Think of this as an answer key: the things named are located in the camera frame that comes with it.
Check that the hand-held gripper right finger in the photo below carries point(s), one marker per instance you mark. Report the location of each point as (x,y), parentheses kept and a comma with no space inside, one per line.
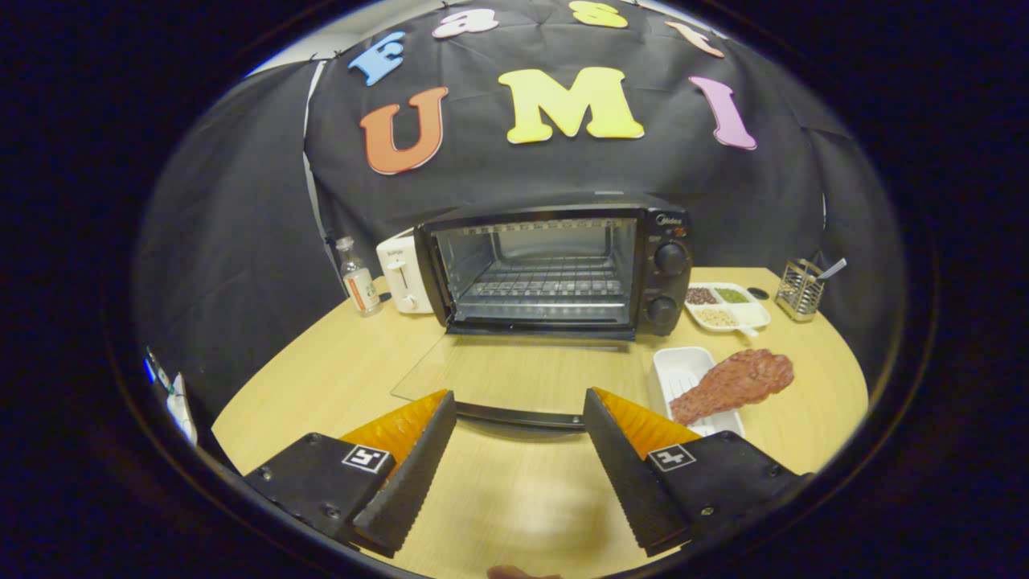
(623,470)

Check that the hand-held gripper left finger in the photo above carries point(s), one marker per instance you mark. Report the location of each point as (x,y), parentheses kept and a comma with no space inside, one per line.
(414,474)

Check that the reddish brown meat piece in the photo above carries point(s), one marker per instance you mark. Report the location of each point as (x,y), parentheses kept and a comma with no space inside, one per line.
(739,378)

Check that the black toaster oven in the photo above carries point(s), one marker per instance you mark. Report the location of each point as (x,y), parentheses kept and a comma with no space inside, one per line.
(671,233)

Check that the white pop-up toaster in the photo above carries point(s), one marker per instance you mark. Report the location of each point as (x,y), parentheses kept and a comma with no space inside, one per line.
(402,273)

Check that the white ribbed tray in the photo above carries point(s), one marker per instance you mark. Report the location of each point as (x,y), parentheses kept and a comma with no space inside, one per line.
(675,374)

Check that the clear bottle with orange label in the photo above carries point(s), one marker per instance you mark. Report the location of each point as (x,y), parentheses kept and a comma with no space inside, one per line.
(359,285)

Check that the white divided dish with beans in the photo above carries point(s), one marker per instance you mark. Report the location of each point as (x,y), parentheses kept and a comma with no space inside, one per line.
(749,314)

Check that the small black round lid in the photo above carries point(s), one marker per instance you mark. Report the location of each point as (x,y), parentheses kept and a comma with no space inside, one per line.
(757,293)

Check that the metal mesh utensil holder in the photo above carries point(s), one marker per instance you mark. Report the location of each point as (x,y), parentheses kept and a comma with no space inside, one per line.
(798,293)

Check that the metal spoon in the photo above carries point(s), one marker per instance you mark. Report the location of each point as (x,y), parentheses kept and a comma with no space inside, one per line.
(832,268)

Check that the black backdrop cloth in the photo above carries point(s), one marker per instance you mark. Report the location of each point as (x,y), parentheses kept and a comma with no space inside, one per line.
(498,173)

